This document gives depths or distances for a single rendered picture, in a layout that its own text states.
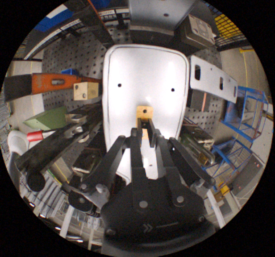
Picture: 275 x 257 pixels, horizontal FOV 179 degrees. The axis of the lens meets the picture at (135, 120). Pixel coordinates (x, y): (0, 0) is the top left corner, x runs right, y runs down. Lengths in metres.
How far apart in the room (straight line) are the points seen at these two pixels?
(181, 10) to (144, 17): 0.08
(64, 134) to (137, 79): 0.19
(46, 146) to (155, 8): 0.30
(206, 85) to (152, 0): 0.25
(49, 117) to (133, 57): 0.56
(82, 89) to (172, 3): 0.24
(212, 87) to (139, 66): 0.23
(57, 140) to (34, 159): 0.05
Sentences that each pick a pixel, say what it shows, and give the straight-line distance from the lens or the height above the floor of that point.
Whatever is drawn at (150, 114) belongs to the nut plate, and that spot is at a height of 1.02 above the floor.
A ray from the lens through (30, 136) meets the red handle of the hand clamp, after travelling 0.25.
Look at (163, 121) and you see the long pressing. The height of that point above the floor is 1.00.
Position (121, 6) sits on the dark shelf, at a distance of 0.31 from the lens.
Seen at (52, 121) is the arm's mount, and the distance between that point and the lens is 0.64.
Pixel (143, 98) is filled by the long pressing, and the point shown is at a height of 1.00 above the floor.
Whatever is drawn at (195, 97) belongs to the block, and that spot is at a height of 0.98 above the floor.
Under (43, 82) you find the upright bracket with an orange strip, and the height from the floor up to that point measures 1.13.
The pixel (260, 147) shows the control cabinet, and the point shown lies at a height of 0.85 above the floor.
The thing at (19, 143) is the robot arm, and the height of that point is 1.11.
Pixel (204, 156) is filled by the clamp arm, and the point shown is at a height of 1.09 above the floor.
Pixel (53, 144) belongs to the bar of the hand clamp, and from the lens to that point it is 0.17.
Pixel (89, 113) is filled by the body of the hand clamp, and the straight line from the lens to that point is 0.23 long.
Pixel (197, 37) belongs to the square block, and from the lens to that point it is 0.26.
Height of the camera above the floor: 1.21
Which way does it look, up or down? 69 degrees down
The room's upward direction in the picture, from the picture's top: 179 degrees counter-clockwise
